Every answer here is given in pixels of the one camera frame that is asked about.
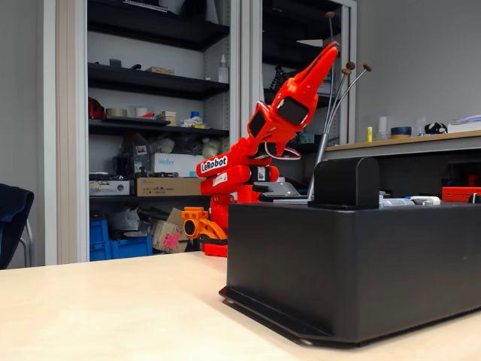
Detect black flexible tripod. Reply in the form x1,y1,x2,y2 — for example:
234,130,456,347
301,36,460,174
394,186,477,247
273,66,292,89

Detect grey metal shelf cabinet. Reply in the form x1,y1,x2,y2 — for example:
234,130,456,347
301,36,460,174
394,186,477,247
240,0,358,189
43,0,241,266

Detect metal stems with brown knobs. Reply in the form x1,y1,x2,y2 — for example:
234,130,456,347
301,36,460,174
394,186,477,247
307,11,373,200

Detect clear plastic bottle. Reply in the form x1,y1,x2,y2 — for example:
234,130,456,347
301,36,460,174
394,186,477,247
218,54,230,84

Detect black rounded holder block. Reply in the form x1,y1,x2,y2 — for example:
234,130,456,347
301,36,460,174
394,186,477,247
307,156,380,211

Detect white plastic bag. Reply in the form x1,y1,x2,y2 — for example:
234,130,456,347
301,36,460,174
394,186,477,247
201,138,222,159

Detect grey hinged door plate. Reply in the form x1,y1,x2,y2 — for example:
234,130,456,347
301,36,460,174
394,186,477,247
268,198,313,206

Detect white Weller box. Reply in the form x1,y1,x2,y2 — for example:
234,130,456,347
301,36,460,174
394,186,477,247
150,153,207,178

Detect silver metal hinge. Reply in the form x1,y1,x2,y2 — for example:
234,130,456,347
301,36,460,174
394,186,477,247
378,195,416,209

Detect orange table clamp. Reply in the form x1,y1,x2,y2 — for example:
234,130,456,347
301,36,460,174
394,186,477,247
180,206,228,241

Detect long brown cardboard box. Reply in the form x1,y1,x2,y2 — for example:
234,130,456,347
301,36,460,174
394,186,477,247
135,177,207,197

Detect white tape roll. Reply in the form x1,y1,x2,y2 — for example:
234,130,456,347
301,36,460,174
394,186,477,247
129,106,155,120

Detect wood top desk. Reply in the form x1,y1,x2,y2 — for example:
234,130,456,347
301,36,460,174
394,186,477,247
325,129,481,206

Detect black task board box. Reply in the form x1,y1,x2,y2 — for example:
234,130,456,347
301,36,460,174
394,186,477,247
219,201,481,347

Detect red clamp block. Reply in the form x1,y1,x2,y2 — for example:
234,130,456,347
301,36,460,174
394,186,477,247
202,242,229,259

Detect black bag with label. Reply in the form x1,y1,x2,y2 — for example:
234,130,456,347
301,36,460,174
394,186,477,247
112,132,152,177

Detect cardboard box pink label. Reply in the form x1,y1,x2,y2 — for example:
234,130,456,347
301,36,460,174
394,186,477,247
151,208,189,253

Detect red rounded object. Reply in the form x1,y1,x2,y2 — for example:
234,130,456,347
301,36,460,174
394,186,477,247
88,96,106,120

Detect white printed flat box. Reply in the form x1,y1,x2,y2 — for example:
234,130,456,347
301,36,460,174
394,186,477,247
89,179,131,197

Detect blue plastic crate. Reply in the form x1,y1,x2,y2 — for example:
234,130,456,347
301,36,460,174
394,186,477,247
89,219,153,262

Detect dark blue chair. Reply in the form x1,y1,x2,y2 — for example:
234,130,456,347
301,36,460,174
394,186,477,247
0,183,35,271

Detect black screwed bracket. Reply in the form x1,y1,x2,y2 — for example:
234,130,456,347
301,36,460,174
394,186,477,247
252,181,307,202

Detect metal chair frame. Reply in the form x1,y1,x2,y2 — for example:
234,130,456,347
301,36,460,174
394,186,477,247
17,220,37,268

